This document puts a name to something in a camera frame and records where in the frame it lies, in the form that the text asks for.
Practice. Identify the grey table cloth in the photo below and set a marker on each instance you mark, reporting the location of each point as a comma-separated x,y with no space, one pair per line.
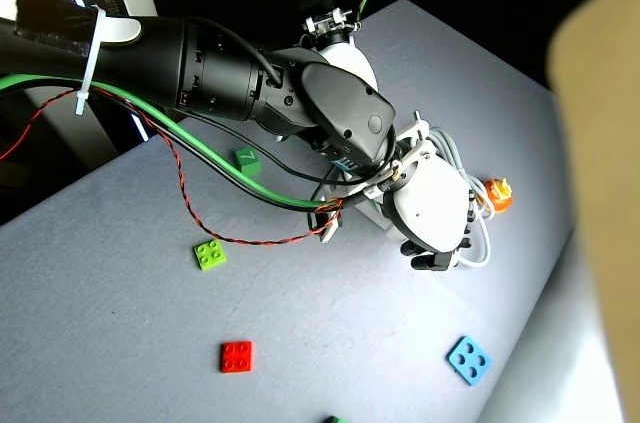
350,318

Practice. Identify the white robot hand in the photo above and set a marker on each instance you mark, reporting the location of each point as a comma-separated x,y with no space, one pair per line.
350,60
430,203

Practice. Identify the lime green toy brick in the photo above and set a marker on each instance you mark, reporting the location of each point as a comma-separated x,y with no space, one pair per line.
210,255

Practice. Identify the red toy brick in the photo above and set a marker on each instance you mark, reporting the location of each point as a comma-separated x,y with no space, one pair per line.
236,357

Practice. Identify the white zip tie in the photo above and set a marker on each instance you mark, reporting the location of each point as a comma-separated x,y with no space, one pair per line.
92,58

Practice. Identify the orange toy figure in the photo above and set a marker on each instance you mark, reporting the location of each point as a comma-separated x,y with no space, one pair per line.
499,199

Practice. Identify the blue four-hole block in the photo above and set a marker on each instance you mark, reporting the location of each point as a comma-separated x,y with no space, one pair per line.
457,360

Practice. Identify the blurred beige panel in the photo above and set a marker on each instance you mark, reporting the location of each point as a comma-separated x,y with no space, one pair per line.
605,143

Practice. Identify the dark green block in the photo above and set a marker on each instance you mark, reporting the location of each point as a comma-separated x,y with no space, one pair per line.
336,419

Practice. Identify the green number cube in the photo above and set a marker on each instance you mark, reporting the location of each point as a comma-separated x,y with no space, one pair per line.
248,160

